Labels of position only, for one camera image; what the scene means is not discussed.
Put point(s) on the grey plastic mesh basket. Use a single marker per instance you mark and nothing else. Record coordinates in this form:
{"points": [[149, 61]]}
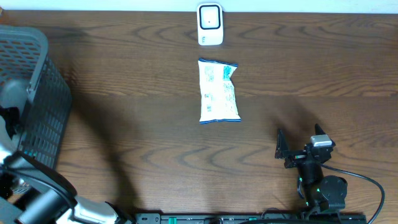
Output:
{"points": [[32, 83]]}

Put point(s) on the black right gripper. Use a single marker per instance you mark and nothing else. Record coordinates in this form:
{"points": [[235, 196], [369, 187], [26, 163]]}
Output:
{"points": [[296, 157]]}

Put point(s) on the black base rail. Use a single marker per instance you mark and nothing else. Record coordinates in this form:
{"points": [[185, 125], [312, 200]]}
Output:
{"points": [[271, 216]]}

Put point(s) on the white barcode scanner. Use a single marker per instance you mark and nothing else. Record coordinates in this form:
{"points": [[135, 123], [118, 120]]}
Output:
{"points": [[210, 24]]}

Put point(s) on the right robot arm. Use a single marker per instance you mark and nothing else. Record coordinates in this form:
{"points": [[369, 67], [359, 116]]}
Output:
{"points": [[324, 194]]}

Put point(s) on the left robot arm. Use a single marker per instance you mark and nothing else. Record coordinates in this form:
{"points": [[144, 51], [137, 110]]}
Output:
{"points": [[32, 192]]}

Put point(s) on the cream snack bag blue trim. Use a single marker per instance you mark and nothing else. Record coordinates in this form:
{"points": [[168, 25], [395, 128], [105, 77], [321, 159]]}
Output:
{"points": [[218, 100]]}

